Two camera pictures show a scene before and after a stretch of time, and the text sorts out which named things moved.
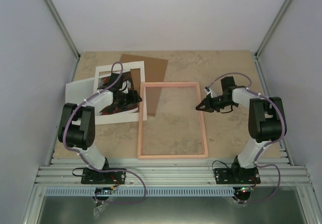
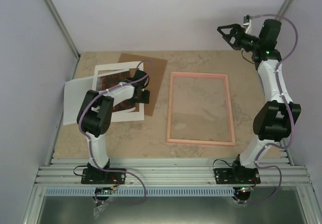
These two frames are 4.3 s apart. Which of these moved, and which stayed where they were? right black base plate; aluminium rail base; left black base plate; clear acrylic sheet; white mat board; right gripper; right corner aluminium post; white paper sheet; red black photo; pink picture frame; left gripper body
Moved: clear acrylic sheet; left gripper body; pink picture frame; right gripper
Stayed: right corner aluminium post; white paper sheet; right black base plate; red black photo; left black base plate; aluminium rail base; white mat board
